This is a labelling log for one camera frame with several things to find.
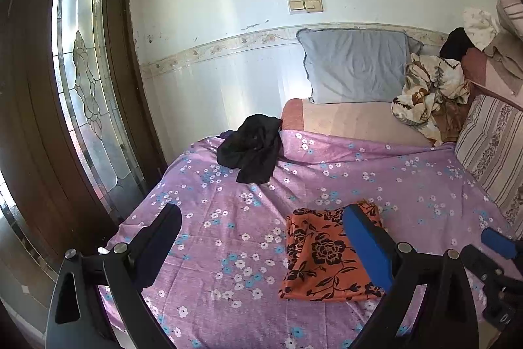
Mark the pink mattress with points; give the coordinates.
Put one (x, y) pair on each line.
(347, 120)

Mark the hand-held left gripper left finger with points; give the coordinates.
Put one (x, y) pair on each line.
(157, 242)

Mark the orange black floral shirt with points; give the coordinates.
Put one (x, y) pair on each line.
(318, 255)

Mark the small black cloth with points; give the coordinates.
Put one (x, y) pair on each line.
(455, 44)

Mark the beige shirt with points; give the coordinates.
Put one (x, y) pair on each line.
(506, 54)

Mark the beige light switch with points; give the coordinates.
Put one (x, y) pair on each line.
(305, 4)

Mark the crumpled black garment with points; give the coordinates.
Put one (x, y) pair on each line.
(253, 148)

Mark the pink striped pillow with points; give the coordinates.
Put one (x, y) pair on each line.
(512, 13)

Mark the white floral cloth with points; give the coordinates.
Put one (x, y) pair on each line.
(480, 28)

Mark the cream brown floral cloth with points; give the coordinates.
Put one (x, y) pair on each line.
(429, 95)

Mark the grey pillow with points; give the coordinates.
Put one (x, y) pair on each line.
(355, 65)

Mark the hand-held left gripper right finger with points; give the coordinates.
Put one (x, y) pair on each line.
(367, 246)

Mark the striped floral pillow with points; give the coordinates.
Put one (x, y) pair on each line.
(490, 144)

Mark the purple floral bedsheet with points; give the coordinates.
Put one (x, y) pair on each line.
(245, 218)

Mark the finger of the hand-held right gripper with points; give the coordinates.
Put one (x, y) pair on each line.
(500, 243)

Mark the wooden door with leaded glass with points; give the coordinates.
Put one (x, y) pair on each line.
(36, 87)

